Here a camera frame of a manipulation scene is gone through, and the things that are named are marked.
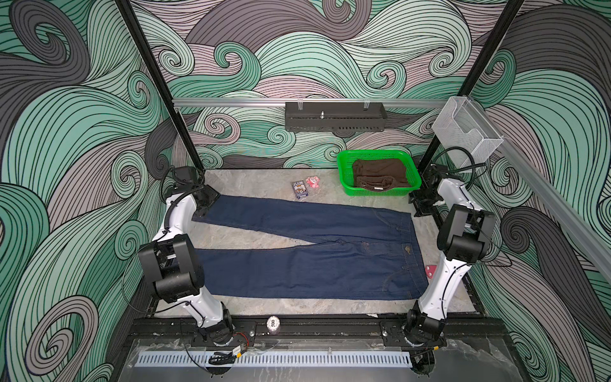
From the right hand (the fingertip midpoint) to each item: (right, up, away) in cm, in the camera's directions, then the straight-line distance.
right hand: (412, 203), depth 98 cm
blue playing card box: (-48, +6, +12) cm, 49 cm away
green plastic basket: (-25, +20, +19) cm, 37 cm away
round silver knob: (-56, -34, -29) cm, 71 cm away
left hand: (-81, +3, -9) cm, 82 cm away
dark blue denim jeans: (-25, -18, -8) cm, 32 cm away
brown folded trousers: (-10, +13, +13) cm, 21 cm away
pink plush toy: (-41, +10, +12) cm, 44 cm away
